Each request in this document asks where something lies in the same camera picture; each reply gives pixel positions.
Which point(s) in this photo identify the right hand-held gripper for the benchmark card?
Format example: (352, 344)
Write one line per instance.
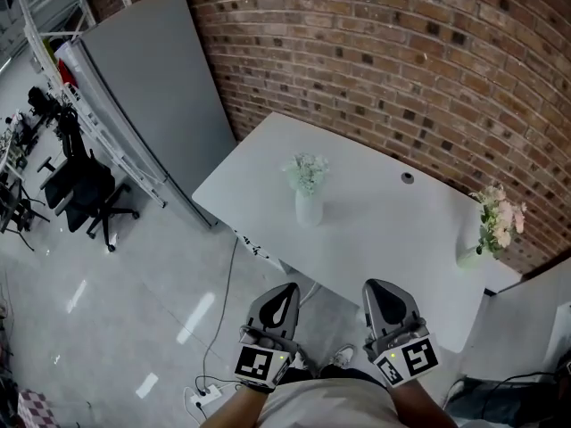
(408, 357)

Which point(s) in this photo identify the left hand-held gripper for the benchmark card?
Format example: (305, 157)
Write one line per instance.
(267, 364)

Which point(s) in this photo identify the pink flowers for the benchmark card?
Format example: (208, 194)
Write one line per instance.
(502, 221)

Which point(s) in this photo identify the white green flowers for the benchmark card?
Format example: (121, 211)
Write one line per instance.
(307, 172)

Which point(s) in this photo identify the person's right forearm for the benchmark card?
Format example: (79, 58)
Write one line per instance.
(421, 406)

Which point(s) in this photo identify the person's left forearm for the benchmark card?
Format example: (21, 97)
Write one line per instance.
(243, 406)

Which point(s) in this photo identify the person's left hand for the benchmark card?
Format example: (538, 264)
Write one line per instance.
(264, 342)

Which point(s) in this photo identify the person's white shoe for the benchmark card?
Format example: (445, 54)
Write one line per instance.
(343, 356)

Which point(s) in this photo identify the white power strip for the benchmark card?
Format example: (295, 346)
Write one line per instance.
(207, 395)

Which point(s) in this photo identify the person's dark trousers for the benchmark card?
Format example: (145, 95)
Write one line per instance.
(339, 372)

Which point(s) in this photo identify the person's white shirt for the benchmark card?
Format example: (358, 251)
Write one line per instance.
(330, 406)

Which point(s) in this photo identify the white patterned table leg panel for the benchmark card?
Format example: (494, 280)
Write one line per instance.
(261, 250)

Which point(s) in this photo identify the pale green vase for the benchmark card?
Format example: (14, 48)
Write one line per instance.
(468, 257)

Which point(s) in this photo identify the white side partition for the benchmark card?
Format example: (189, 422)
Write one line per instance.
(522, 323)

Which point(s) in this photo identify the white table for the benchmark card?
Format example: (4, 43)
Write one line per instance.
(379, 239)

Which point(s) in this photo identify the white ceramic vase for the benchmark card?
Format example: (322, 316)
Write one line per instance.
(308, 210)

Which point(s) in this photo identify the pink checkered cloth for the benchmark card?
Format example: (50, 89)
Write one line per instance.
(35, 410)

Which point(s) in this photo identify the black office chair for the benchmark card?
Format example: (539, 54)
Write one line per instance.
(82, 185)
(38, 101)

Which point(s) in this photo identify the grey partition panel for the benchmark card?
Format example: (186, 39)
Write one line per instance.
(156, 105)

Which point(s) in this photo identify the cluttered work desk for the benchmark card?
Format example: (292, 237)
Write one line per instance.
(11, 167)

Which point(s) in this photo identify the red cloth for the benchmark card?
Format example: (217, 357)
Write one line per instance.
(66, 71)

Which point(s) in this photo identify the white metal rack frame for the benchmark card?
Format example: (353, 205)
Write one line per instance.
(89, 114)

